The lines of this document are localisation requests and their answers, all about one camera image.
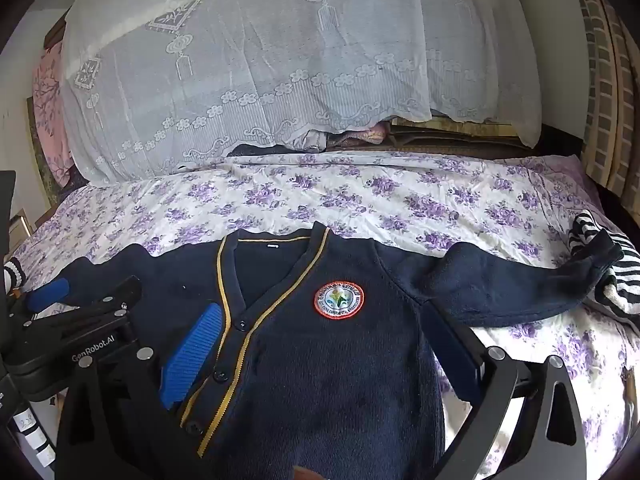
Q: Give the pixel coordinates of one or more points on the navy blue knit cardigan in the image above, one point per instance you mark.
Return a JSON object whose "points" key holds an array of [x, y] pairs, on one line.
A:
{"points": [[320, 360]]}

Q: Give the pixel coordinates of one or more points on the brown folded blanket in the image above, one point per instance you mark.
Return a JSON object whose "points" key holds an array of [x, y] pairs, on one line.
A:
{"points": [[460, 135]]}

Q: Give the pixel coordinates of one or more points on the white lace cover cloth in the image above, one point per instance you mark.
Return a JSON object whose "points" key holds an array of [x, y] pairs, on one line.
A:
{"points": [[280, 60]]}

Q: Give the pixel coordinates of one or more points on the small striped knit cloth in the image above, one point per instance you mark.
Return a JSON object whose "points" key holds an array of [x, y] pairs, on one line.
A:
{"points": [[13, 272]]}

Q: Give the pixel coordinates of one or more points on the black white striped garment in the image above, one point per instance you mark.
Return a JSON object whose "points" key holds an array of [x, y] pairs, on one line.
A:
{"points": [[622, 280]]}

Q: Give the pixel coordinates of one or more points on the pink floral cloth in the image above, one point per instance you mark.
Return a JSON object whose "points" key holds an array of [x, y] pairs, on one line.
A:
{"points": [[50, 110]]}

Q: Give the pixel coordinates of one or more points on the purple floral bed sheet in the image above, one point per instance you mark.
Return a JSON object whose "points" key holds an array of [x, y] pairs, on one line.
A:
{"points": [[390, 195]]}

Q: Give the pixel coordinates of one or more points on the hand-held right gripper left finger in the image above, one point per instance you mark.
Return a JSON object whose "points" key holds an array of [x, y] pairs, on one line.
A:
{"points": [[192, 355]]}

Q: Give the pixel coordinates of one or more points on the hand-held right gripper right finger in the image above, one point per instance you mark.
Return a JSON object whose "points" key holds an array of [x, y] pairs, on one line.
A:
{"points": [[462, 360]]}

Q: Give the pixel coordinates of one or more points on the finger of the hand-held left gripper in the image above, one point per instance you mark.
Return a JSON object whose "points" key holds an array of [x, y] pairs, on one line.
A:
{"points": [[117, 292], [47, 294]]}

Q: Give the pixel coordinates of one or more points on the checked beige curtain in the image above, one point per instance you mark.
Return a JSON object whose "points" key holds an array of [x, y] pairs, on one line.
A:
{"points": [[607, 85]]}

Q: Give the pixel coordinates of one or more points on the pile of folded clothes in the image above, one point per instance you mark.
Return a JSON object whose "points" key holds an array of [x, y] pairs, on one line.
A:
{"points": [[345, 136]]}

